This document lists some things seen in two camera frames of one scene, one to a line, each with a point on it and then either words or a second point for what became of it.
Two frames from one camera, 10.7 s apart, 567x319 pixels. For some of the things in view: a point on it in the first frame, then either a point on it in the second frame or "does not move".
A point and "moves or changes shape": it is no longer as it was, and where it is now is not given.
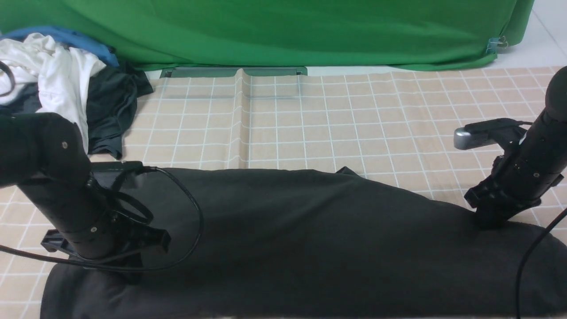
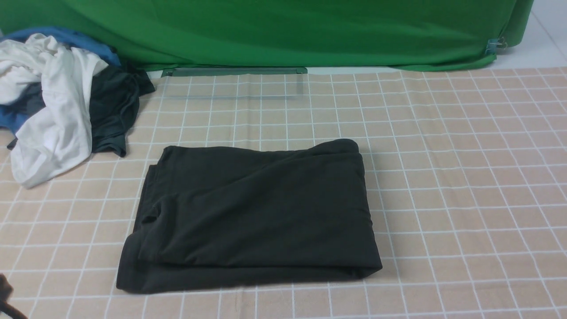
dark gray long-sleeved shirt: [254, 244] moves or changes shape
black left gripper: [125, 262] -> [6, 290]
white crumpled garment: [60, 73] does not move
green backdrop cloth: [283, 37] does not move
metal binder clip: [494, 43] does not move
